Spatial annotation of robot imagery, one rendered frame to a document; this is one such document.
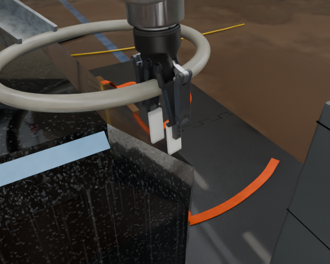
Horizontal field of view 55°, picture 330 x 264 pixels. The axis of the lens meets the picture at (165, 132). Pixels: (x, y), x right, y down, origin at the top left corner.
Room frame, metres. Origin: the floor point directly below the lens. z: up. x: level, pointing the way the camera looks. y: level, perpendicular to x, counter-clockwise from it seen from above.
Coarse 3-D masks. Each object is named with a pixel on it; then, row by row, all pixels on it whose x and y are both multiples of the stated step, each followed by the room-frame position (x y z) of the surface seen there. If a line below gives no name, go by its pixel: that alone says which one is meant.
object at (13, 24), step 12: (0, 0) 0.97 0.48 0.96; (12, 0) 0.93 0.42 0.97; (0, 12) 0.93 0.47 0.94; (12, 12) 0.94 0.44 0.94; (24, 12) 0.91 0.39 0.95; (36, 12) 0.89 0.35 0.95; (0, 24) 0.80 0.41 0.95; (12, 24) 0.88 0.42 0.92; (24, 24) 0.90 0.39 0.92; (36, 24) 0.88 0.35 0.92; (48, 24) 0.85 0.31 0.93; (0, 36) 0.79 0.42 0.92; (12, 36) 0.76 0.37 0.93; (24, 36) 0.84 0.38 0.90; (36, 48) 0.80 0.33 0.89
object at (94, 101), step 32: (64, 32) 0.86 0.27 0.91; (96, 32) 0.90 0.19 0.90; (192, 32) 0.75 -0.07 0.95; (0, 64) 0.65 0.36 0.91; (192, 64) 0.55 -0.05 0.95; (0, 96) 0.48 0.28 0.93; (32, 96) 0.46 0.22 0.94; (64, 96) 0.45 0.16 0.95; (96, 96) 0.45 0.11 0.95; (128, 96) 0.45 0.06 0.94
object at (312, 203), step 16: (320, 128) 0.66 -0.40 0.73; (320, 144) 0.65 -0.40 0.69; (320, 160) 0.64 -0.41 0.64; (304, 176) 0.66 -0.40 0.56; (320, 176) 0.62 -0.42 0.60; (304, 192) 0.65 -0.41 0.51; (320, 192) 0.61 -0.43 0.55; (288, 208) 0.68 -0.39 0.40; (304, 208) 0.63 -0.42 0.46; (320, 208) 0.59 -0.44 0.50; (288, 224) 0.66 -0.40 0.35; (304, 224) 0.62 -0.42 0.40; (320, 224) 0.58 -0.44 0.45; (288, 240) 0.64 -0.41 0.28; (304, 240) 0.60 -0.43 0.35; (320, 240) 0.56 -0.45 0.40; (272, 256) 0.67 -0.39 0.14; (288, 256) 0.62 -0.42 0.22; (304, 256) 0.58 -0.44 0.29; (320, 256) 0.55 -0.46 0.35
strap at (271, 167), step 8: (168, 120) 1.74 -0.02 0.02; (272, 160) 1.34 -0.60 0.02; (272, 168) 1.28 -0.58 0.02; (264, 176) 1.22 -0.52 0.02; (256, 184) 1.16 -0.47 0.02; (240, 192) 1.10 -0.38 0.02; (248, 192) 1.10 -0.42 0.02; (232, 200) 1.05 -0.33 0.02; (240, 200) 1.05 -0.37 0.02; (216, 208) 1.00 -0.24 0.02; (224, 208) 1.00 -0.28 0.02; (192, 216) 0.95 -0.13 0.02; (200, 216) 0.95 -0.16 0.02; (208, 216) 0.95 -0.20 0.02; (192, 224) 0.91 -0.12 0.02
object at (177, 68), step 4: (172, 60) 0.47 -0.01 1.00; (176, 64) 0.47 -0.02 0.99; (176, 68) 0.46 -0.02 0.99; (180, 68) 0.46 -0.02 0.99; (176, 72) 0.46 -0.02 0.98; (184, 72) 0.45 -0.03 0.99; (188, 72) 0.45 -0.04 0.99; (184, 76) 0.45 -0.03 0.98; (188, 76) 0.45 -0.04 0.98; (184, 80) 0.45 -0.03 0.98
